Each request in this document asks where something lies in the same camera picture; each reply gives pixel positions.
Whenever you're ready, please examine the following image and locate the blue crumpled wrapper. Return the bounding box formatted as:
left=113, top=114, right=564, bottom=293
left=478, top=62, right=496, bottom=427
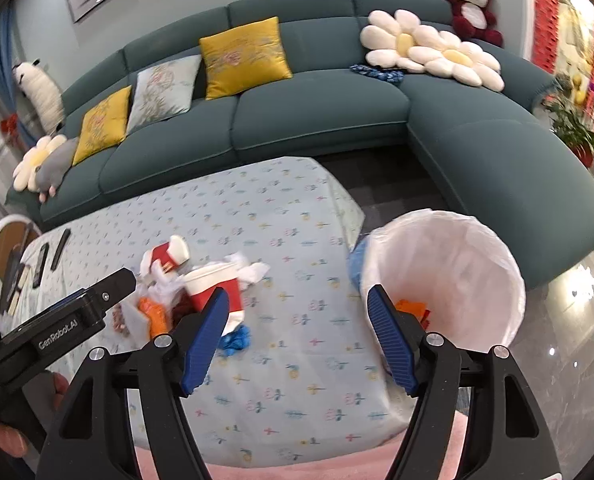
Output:
left=217, top=325, right=253, bottom=356

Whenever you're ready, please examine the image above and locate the red white paper cup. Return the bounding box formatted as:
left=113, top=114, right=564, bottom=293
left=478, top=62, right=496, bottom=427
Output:
left=149, top=235, right=190, bottom=278
left=182, top=265, right=248, bottom=333

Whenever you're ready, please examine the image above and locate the large yellow embroidered cushion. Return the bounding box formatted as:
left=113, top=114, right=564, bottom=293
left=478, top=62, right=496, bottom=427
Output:
left=198, top=16, right=294, bottom=101

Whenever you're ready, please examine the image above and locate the orange wrapper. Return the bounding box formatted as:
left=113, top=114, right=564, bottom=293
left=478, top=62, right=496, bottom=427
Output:
left=394, top=299, right=433, bottom=323
left=138, top=297, right=170, bottom=336

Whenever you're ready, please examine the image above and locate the white daisy flower cushion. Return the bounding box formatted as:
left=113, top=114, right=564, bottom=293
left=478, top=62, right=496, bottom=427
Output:
left=407, top=30, right=506, bottom=93
left=12, top=135, right=68, bottom=192
left=360, top=9, right=452, bottom=73

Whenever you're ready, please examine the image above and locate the blue knitted cloth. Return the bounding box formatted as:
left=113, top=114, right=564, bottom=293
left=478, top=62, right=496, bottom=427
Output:
left=349, top=63, right=405, bottom=82

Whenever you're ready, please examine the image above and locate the clear snack packet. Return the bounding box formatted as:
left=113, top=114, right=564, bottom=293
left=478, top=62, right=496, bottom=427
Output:
left=112, top=295, right=153, bottom=338

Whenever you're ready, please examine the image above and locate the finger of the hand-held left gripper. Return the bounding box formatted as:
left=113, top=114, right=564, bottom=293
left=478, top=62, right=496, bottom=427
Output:
left=84, top=267, right=138, bottom=312

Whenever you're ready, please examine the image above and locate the black remote control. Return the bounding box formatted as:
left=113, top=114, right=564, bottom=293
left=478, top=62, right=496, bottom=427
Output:
left=32, top=243, right=49, bottom=288
left=51, top=228, right=71, bottom=271

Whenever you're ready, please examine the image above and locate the green potted plant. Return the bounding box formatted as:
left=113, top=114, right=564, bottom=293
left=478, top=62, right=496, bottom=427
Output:
left=544, top=87, right=594, bottom=166

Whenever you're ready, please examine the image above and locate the red plush teddy bear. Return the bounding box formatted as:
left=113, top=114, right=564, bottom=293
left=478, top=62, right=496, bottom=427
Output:
left=439, top=0, right=504, bottom=48

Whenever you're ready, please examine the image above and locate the round wooden side table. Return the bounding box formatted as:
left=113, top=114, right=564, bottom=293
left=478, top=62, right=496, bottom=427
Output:
left=0, top=215, right=43, bottom=331

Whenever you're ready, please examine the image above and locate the small yellow embroidered cushion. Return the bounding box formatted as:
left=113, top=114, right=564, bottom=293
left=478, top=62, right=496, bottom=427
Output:
left=72, top=85, right=133, bottom=166

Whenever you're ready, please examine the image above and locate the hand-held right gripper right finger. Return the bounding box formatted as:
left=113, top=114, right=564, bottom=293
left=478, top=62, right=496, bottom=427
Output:
left=367, top=284, right=562, bottom=480

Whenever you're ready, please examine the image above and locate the floral tablecloth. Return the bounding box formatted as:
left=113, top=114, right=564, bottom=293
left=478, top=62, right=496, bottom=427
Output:
left=0, top=156, right=418, bottom=453

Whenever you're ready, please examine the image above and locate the light blue embroidered cushion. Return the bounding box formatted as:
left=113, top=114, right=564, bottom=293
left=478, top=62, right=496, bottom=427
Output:
left=126, top=55, right=203, bottom=136

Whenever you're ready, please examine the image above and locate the white tissue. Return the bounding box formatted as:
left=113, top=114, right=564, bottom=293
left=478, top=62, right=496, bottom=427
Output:
left=222, top=254, right=270, bottom=288

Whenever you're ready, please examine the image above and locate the teal sectional sofa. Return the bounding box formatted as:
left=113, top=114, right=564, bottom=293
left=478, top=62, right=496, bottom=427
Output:
left=4, top=0, right=594, bottom=283

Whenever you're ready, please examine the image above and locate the white plush toy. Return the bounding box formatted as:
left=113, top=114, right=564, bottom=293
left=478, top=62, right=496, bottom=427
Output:
left=12, top=59, right=65, bottom=133

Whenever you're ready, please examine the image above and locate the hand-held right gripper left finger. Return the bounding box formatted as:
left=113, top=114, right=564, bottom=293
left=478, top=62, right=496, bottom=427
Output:
left=36, top=287, right=230, bottom=480

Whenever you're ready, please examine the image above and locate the person's left hand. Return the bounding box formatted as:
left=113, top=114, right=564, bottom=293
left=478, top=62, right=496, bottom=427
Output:
left=0, top=374, right=70, bottom=458

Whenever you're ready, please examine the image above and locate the white crumpled plastic wrap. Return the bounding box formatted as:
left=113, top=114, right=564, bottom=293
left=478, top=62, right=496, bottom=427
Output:
left=140, top=255, right=188, bottom=311

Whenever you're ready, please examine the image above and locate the grey plush mouse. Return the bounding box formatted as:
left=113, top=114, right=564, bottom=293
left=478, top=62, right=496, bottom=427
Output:
left=30, top=137, right=80, bottom=204

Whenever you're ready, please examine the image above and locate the trash bin with white liner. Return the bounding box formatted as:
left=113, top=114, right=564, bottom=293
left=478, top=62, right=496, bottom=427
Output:
left=347, top=210, right=526, bottom=386

